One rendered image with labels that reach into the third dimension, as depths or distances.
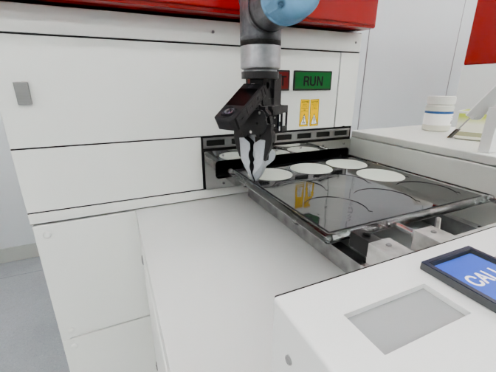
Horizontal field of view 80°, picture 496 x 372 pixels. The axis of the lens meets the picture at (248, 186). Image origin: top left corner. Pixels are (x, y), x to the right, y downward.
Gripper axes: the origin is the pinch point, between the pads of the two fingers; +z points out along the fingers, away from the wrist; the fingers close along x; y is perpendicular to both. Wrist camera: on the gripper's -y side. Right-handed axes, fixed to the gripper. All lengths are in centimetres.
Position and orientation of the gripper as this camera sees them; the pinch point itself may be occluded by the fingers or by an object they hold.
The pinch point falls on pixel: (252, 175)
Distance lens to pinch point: 60.4
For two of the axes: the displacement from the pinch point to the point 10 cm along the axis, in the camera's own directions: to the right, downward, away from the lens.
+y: 5.9, -2.6, 7.6
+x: -8.1, -1.9, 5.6
